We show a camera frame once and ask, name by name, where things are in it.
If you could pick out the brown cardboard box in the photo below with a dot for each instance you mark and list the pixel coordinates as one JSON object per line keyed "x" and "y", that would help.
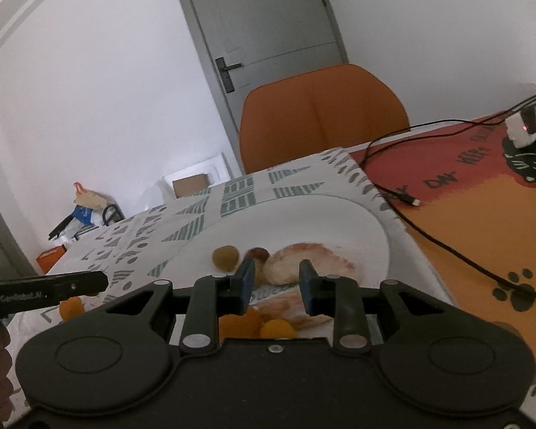
{"x": 190, "y": 185}

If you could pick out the orange box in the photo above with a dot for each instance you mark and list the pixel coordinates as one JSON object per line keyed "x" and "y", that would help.
{"x": 51, "y": 259}

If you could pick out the green-brown kiwi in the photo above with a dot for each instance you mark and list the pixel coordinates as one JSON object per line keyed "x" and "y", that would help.
{"x": 225, "y": 257}

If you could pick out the blue bag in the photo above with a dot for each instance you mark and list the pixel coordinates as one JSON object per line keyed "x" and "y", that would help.
{"x": 84, "y": 216}

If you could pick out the large orange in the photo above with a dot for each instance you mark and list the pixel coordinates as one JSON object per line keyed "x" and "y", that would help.
{"x": 71, "y": 310}
{"x": 239, "y": 326}

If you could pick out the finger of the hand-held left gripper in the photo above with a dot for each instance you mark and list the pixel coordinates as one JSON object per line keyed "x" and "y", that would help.
{"x": 49, "y": 290}
{"x": 245, "y": 283}
{"x": 307, "y": 290}

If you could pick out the white plate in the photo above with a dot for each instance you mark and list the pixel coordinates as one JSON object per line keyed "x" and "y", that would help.
{"x": 295, "y": 223}

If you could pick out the grey door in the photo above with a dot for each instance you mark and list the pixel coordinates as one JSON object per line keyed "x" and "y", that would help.
{"x": 268, "y": 22}

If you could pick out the white foam board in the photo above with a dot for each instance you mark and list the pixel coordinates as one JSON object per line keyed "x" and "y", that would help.
{"x": 219, "y": 167}

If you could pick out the white power adapter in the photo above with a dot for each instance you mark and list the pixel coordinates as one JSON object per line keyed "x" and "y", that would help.
{"x": 520, "y": 127}

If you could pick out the red plum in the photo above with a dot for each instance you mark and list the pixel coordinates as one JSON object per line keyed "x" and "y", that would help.
{"x": 257, "y": 254}

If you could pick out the patterned white tablecloth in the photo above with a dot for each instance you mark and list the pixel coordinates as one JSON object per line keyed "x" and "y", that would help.
{"x": 241, "y": 192}

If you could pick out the brown paper bag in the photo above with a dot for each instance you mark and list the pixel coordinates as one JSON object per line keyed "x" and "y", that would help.
{"x": 87, "y": 196}

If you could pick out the orange printed table mat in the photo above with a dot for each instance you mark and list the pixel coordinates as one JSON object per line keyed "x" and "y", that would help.
{"x": 473, "y": 214}

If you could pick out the orange chair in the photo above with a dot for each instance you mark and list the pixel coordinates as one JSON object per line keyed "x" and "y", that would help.
{"x": 321, "y": 111}

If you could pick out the small orange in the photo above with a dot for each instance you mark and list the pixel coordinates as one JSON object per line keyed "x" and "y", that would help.
{"x": 277, "y": 330}

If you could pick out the black trolley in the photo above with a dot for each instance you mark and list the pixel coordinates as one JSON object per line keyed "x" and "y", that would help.
{"x": 111, "y": 214}

